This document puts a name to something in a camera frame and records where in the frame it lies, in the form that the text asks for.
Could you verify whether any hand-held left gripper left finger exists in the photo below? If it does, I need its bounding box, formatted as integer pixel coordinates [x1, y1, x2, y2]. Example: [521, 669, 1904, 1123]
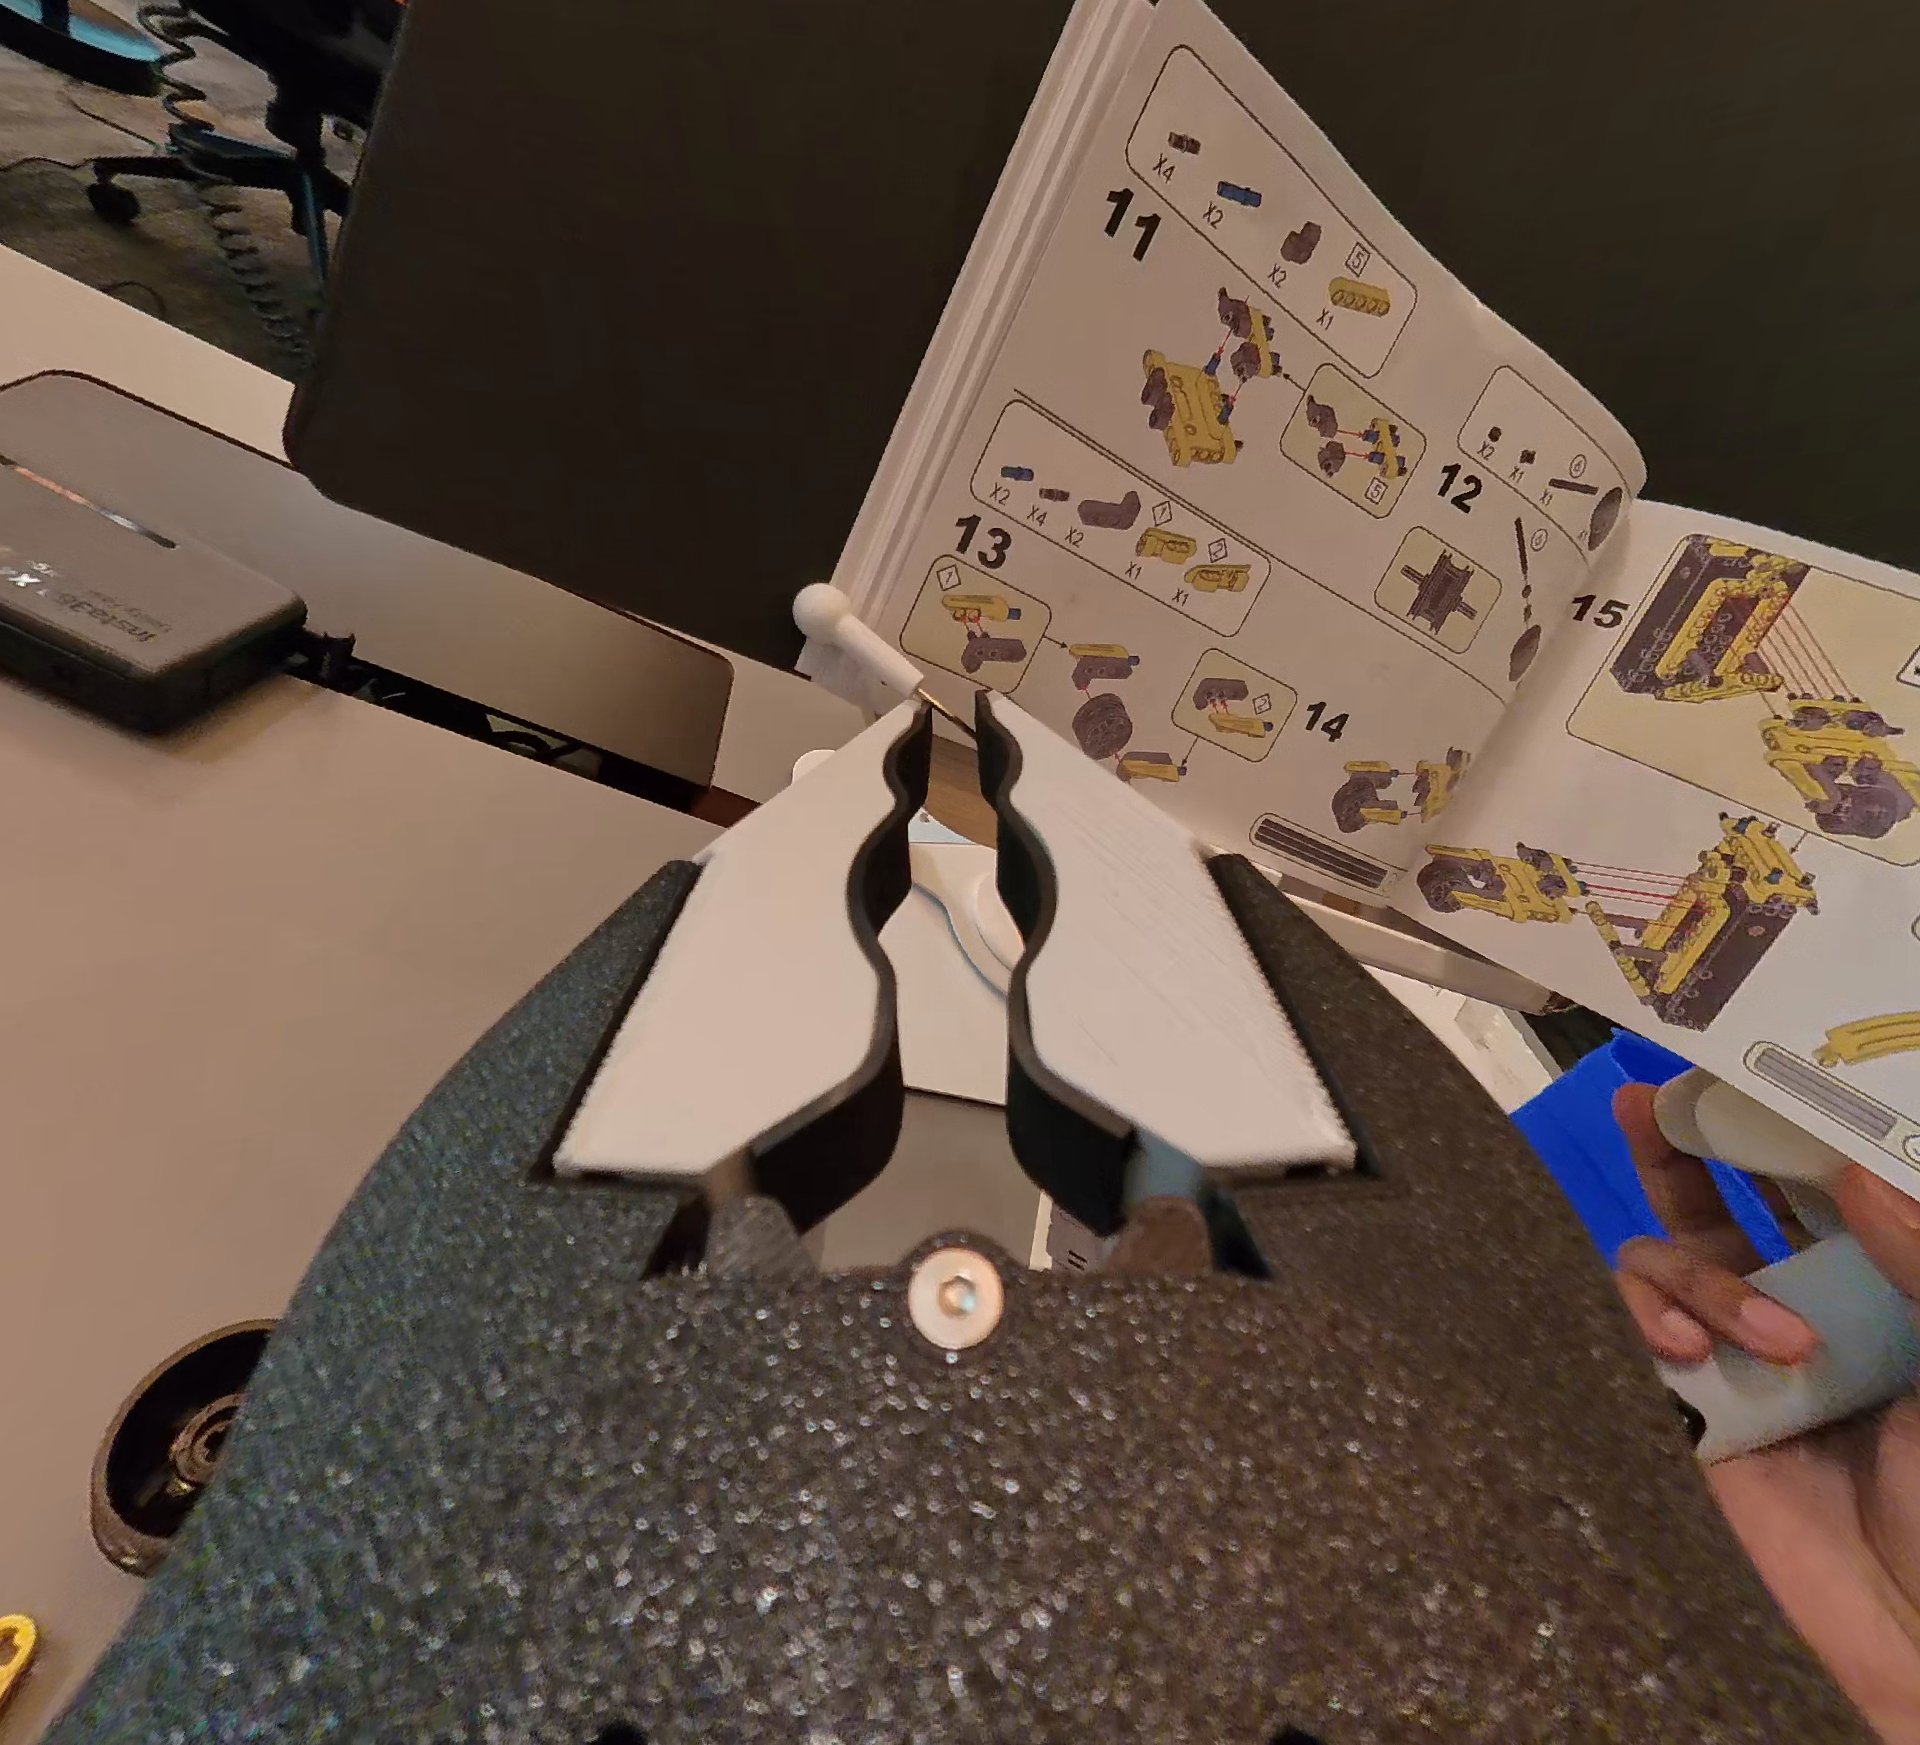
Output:
[552, 699, 939, 1233]

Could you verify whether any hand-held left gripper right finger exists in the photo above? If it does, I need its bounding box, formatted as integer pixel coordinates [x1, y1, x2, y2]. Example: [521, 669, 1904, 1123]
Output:
[971, 690, 1360, 1240]

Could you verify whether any white page clip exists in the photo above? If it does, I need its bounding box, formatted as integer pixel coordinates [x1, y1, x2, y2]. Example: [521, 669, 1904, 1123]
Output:
[791, 582, 944, 731]

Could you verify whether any person's right hand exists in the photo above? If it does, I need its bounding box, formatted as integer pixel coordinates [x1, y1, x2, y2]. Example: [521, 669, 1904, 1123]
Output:
[1615, 1081, 1920, 1736]

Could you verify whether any blue bin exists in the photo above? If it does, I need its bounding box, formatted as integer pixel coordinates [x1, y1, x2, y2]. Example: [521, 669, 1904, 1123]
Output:
[1507, 1030, 1802, 1275]

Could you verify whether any toy instruction booklet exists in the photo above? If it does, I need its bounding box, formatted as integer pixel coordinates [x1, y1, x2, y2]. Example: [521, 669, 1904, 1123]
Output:
[832, 0, 1920, 1214]

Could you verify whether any black desk grommet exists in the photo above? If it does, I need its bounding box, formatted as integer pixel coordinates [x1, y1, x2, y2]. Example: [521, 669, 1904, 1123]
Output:
[87, 1318, 283, 1579]

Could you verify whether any black flat device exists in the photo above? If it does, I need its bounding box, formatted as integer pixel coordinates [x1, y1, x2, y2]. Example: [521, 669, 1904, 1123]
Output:
[0, 370, 311, 739]

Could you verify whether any book stand with black board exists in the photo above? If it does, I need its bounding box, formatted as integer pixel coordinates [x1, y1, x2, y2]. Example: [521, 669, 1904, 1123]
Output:
[285, 0, 1920, 1114]

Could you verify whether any black office chair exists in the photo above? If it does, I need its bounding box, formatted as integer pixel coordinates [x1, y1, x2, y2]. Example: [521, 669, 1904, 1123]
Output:
[82, 0, 378, 278]

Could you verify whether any black coiled cable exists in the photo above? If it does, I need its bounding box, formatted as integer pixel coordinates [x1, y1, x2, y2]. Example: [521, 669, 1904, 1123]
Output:
[135, 0, 329, 357]

